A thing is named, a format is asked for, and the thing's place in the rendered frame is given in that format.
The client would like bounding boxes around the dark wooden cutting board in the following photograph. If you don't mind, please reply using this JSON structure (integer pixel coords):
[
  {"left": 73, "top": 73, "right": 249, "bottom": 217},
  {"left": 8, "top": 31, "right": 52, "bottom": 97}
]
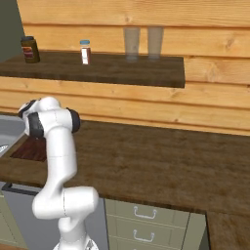
[{"left": 10, "top": 136, "right": 49, "bottom": 163}]

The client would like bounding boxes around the clear drinking glass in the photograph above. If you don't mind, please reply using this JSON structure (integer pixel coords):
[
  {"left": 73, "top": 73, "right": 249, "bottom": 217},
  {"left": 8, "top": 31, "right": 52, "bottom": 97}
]
[
  {"left": 146, "top": 25, "right": 165, "bottom": 62},
  {"left": 122, "top": 26, "right": 142, "bottom": 63}
]

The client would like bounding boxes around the small blue-capped spice bottle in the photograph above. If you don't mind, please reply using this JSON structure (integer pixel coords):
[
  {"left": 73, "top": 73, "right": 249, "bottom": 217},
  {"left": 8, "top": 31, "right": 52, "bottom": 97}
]
[{"left": 79, "top": 39, "right": 92, "bottom": 65}]

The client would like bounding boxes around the olive drawer front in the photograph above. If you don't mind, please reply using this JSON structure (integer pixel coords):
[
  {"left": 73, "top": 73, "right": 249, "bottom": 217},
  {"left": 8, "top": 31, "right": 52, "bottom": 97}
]
[
  {"left": 115, "top": 238, "right": 186, "bottom": 250},
  {"left": 115, "top": 217, "right": 188, "bottom": 246},
  {"left": 113, "top": 198, "right": 191, "bottom": 229}
]

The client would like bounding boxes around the grey sink basin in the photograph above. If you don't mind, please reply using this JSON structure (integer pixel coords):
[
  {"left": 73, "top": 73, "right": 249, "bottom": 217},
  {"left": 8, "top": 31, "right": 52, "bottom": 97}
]
[{"left": 0, "top": 114, "right": 27, "bottom": 159}]

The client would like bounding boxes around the dark jar with red label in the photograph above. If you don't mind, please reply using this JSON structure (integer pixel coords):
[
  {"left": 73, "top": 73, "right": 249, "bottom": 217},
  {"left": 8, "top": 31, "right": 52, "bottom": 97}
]
[{"left": 20, "top": 35, "right": 41, "bottom": 64}]

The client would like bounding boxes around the olive cupboard panel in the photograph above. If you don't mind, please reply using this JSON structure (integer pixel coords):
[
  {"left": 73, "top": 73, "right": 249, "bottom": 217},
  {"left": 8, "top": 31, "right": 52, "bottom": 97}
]
[{"left": 183, "top": 212, "right": 208, "bottom": 250}]

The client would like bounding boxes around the grey dishwasher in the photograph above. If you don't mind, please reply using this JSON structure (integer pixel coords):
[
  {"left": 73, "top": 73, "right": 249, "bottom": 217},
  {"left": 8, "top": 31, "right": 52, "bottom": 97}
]
[{"left": 0, "top": 182, "right": 109, "bottom": 250}]

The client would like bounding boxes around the olive cupboard door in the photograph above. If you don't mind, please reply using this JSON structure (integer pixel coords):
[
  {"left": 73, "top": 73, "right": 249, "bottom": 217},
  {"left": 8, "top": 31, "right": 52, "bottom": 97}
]
[{"left": 0, "top": 191, "right": 28, "bottom": 250}]

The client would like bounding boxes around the dark wooden wall shelf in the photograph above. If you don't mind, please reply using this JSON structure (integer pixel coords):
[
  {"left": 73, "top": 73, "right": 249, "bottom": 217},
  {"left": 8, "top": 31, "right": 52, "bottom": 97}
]
[{"left": 0, "top": 50, "right": 187, "bottom": 89}]

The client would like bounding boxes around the white drawer handle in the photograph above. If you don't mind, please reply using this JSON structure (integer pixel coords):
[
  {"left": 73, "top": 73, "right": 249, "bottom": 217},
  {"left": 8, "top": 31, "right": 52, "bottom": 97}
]
[
  {"left": 132, "top": 229, "right": 156, "bottom": 243},
  {"left": 133, "top": 205, "right": 158, "bottom": 220}
]

